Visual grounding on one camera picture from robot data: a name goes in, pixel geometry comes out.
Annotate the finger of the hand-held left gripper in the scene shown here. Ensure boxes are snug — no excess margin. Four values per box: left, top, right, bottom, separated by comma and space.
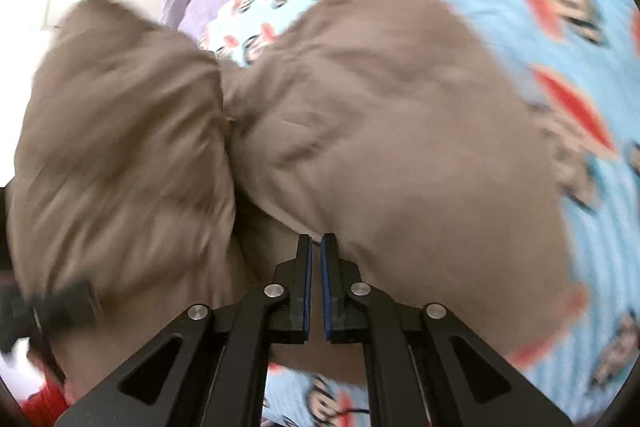
30, 281, 104, 339

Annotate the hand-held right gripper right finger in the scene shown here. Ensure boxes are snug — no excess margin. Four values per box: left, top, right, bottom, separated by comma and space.
320, 232, 576, 427

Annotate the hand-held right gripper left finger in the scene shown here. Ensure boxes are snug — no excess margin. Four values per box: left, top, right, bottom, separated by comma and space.
55, 233, 314, 427

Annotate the tan large jacket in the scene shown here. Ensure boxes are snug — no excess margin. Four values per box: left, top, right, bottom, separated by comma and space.
7, 0, 591, 388

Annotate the red cloth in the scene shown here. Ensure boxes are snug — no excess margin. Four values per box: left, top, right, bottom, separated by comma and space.
20, 379, 71, 427

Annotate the blue striped monkey-print blanket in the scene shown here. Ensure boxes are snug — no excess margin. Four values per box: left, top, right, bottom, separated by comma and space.
200, 0, 640, 427

